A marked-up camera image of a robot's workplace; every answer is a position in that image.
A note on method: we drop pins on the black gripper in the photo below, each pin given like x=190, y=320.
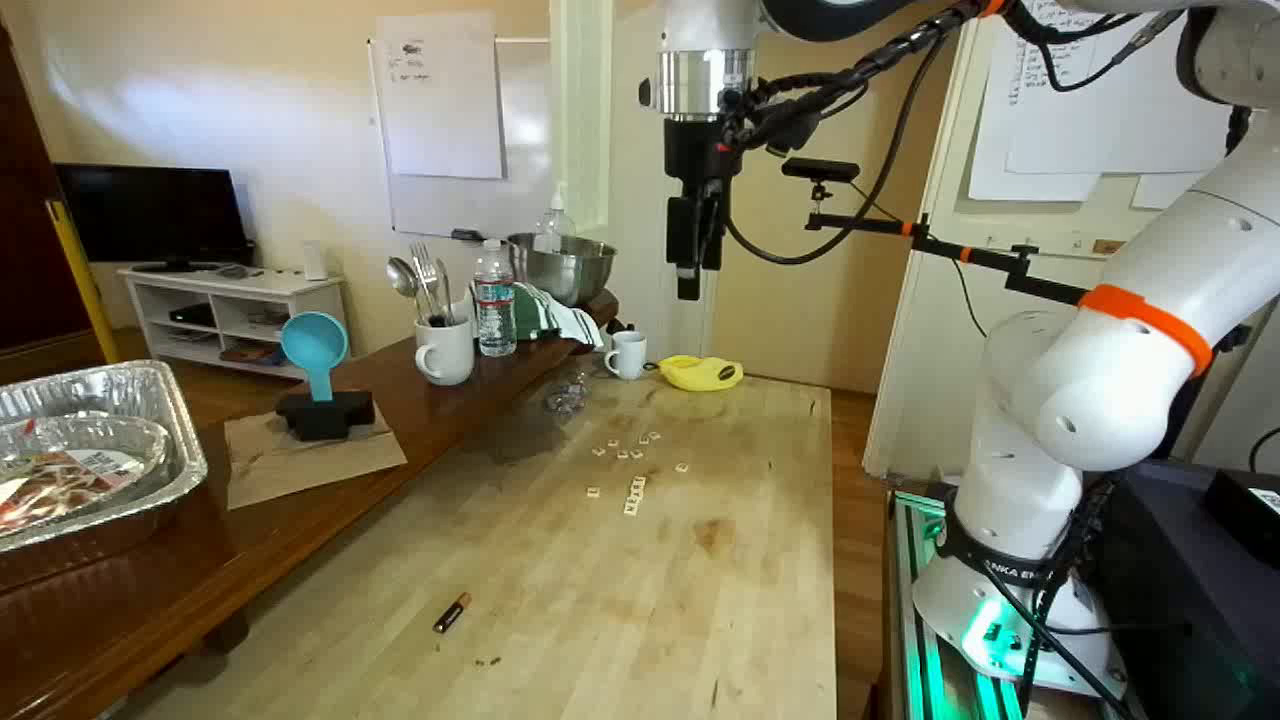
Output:
x=701, y=201

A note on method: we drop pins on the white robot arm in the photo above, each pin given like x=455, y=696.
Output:
x=1064, y=388

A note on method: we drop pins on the pile of letter tiles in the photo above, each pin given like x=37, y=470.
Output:
x=628, y=466

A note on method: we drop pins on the small white mug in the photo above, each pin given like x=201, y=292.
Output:
x=627, y=354

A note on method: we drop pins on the yellow bowl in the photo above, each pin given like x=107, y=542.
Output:
x=701, y=375

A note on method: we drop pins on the steel mixing bowl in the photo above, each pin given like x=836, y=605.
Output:
x=575, y=274

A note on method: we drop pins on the green striped towel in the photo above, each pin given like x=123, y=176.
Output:
x=545, y=316

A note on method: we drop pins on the crumpled clear plastic bottle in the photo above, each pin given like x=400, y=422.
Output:
x=564, y=396

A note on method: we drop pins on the clear water bottle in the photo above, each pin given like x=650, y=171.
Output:
x=492, y=302

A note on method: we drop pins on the white mug with utensils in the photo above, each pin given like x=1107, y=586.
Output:
x=446, y=354

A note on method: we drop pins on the blue measuring scoop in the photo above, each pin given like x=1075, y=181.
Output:
x=318, y=345

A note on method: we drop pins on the black marker pen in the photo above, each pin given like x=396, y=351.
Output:
x=448, y=613

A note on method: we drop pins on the black scoop stand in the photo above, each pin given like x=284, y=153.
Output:
x=324, y=417

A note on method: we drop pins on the brown paper sheet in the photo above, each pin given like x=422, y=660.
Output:
x=270, y=460

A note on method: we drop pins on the white tv shelf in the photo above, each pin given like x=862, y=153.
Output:
x=224, y=320

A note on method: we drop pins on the black television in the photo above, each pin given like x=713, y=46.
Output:
x=159, y=212

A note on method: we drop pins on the black equipment box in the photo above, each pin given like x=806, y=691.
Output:
x=1191, y=572

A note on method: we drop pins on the aluminium foil tray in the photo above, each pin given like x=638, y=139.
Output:
x=93, y=445

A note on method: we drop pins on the dark wooden side table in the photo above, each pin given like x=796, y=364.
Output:
x=96, y=613

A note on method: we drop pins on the white wall whiteboard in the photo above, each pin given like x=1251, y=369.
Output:
x=465, y=121

